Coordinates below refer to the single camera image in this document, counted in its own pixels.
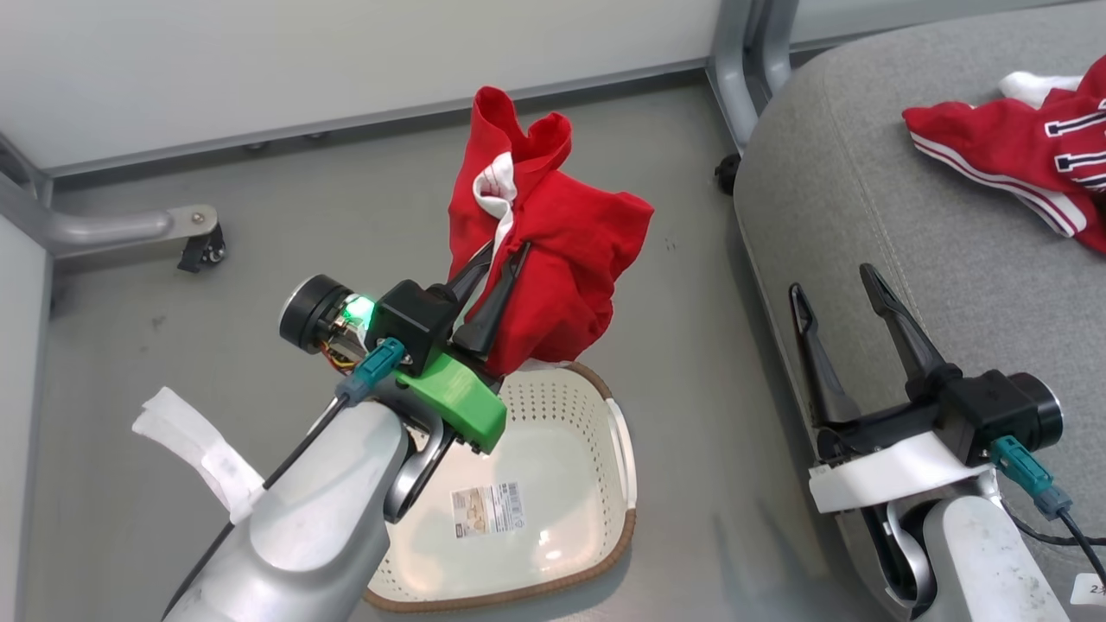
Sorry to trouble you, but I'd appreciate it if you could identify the grey partition frame with tube foot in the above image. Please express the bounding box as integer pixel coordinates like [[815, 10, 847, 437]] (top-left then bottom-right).
[[0, 130, 221, 277]]

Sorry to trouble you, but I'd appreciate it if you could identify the thin black cable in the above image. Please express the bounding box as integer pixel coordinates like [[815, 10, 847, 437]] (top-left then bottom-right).
[[1056, 510, 1106, 584], [162, 393, 355, 616], [1002, 501, 1106, 548]]

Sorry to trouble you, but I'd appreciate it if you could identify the teal cable connector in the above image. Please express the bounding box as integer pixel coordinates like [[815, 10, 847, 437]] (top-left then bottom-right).
[[989, 436, 1074, 521], [335, 339, 407, 407]]

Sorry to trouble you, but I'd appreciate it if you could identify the light grey fabric sofa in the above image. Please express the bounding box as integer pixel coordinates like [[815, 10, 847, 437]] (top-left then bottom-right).
[[733, 0, 1106, 622]]

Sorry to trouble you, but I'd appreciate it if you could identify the white cloth piece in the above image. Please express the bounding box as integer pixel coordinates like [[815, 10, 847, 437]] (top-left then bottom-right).
[[1000, 72, 1085, 110]]

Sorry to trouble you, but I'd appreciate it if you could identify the white tape strip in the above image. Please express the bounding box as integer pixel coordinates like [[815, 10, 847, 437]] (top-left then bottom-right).
[[132, 386, 265, 524]]

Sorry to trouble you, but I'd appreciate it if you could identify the red jersey with white stripes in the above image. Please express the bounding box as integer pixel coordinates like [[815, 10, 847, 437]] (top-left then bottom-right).
[[903, 56, 1106, 256]]

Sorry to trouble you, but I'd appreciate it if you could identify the printed paper label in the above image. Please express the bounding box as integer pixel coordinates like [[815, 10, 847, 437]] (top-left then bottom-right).
[[451, 481, 526, 538]]

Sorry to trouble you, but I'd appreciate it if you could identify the white perforated laundry basket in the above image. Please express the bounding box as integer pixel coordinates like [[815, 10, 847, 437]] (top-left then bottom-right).
[[363, 361, 639, 614]]

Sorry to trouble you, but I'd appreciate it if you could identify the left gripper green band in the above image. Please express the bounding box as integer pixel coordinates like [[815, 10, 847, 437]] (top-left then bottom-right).
[[396, 242, 532, 455]]

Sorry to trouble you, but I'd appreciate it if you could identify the grey wall base rail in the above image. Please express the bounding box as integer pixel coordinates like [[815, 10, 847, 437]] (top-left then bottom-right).
[[48, 59, 718, 182]]

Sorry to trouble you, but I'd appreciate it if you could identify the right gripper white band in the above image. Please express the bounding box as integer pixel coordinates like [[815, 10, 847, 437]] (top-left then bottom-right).
[[788, 263, 995, 515]]

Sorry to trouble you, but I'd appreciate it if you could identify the grey aluminium partition post frame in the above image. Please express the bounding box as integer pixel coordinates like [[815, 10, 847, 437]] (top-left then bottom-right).
[[707, 0, 800, 156]]

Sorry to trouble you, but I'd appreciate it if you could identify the red garment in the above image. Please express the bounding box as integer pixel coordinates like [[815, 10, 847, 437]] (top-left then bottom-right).
[[447, 85, 655, 365]]

